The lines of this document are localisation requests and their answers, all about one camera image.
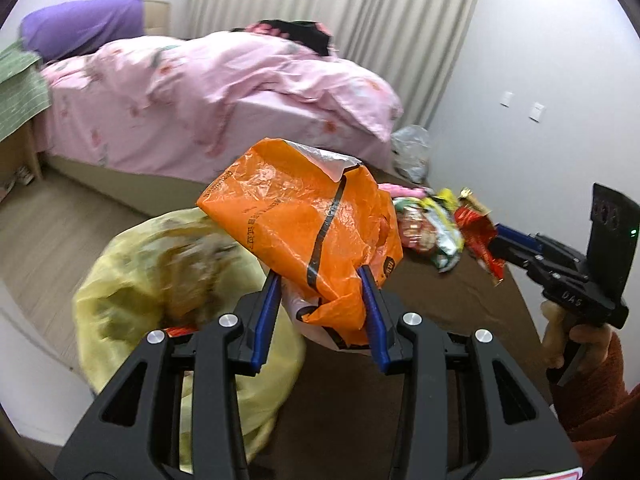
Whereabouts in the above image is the red snack wrapper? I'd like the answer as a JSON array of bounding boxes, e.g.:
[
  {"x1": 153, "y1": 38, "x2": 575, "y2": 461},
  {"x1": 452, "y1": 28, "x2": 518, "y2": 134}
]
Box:
[{"x1": 454, "y1": 188, "x2": 506, "y2": 285}]

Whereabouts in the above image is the orange plastic bag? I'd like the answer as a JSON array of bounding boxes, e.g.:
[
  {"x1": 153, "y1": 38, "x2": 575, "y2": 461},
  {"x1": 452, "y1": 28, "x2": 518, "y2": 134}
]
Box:
[{"x1": 198, "y1": 139, "x2": 402, "y2": 351}]

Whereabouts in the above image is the yellow white snack bag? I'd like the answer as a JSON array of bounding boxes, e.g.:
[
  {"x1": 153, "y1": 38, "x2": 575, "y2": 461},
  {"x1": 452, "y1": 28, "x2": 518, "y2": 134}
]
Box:
[{"x1": 422, "y1": 188, "x2": 464, "y2": 273}]

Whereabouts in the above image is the green white snack bag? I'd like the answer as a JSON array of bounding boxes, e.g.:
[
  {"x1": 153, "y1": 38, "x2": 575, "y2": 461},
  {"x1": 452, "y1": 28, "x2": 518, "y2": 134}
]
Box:
[{"x1": 393, "y1": 197, "x2": 437, "y2": 256}]

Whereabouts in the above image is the orange sleeve forearm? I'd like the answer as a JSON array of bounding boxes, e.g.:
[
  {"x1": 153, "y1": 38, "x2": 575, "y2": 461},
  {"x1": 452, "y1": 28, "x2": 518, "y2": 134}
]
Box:
[{"x1": 551, "y1": 335, "x2": 639, "y2": 479}]

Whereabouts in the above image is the yellow trash bag bin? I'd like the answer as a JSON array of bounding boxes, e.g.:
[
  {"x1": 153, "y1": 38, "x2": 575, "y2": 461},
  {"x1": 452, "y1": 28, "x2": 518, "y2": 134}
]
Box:
[{"x1": 74, "y1": 208, "x2": 305, "y2": 460}]

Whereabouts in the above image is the person's right hand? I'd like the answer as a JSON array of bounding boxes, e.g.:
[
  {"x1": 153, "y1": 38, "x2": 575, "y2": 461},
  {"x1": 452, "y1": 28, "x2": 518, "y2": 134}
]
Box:
[{"x1": 540, "y1": 300, "x2": 613, "y2": 375}]

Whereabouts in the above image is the brown table cloth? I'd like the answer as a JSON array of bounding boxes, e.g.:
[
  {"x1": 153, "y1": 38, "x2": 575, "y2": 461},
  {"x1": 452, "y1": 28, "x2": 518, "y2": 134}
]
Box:
[{"x1": 250, "y1": 257, "x2": 577, "y2": 479}]

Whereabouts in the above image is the pink caterpillar toy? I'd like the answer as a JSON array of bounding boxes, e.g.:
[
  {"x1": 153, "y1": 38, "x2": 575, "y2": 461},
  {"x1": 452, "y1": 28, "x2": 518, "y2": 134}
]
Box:
[{"x1": 378, "y1": 183, "x2": 434, "y2": 200}]

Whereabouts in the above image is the clear plastic bag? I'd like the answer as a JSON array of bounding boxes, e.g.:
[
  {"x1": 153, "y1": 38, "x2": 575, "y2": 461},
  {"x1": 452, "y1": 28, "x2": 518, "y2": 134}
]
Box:
[{"x1": 390, "y1": 125, "x2": 431, "y2": 184}]

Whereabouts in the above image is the pink floral duvet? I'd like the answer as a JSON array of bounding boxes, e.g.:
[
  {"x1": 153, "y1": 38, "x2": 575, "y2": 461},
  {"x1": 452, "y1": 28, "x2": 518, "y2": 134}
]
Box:
[{"x1": 39, "y1": 29, "x2": 405, "y2": 162}]

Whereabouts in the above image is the bed with pink sheet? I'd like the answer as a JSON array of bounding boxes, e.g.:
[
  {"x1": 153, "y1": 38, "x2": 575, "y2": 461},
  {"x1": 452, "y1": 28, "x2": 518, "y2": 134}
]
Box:
[{"x1": 31, "y1": 34, "x2": 405, "y2": 216}]

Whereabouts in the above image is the striped beige curtain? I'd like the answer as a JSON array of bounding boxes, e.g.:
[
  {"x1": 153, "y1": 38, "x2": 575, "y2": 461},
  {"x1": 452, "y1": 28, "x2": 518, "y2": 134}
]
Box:
[{"x1": 186, "y1": 0, "x2": 476, "y2": 127}]

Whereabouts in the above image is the black pink clothing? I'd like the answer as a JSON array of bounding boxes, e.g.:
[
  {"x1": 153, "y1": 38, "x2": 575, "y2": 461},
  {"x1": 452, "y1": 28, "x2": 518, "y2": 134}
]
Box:
[{"x1": 233, "y1": 20, "x2": 335, "y2": 58}]

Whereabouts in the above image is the wooden nightstand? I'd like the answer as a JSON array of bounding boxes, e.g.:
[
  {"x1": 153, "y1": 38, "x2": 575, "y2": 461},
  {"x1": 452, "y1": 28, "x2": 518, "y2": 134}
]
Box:
[{"x1": 0, "y1": 120, "x2": 43, "y2": 186}]

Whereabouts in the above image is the purple pillow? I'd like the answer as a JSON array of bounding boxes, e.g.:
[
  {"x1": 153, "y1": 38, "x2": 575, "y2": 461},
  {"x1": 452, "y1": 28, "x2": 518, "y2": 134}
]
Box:
[{"x1": 20, "y1": 0, "x2": 144, "y2": 62}]

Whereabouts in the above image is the white wall socket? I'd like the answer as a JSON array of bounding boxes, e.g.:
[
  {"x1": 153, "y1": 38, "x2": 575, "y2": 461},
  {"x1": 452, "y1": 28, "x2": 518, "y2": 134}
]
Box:
[{"x1": 528, "y1": 102, "x2": 546, "y2": 122}]

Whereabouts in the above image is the white wall switch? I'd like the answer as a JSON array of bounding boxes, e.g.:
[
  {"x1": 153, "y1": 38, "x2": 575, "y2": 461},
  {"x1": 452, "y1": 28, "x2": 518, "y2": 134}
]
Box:
[{"x1": 500, "y1": 91, "x2": 513, "y2": 107}]

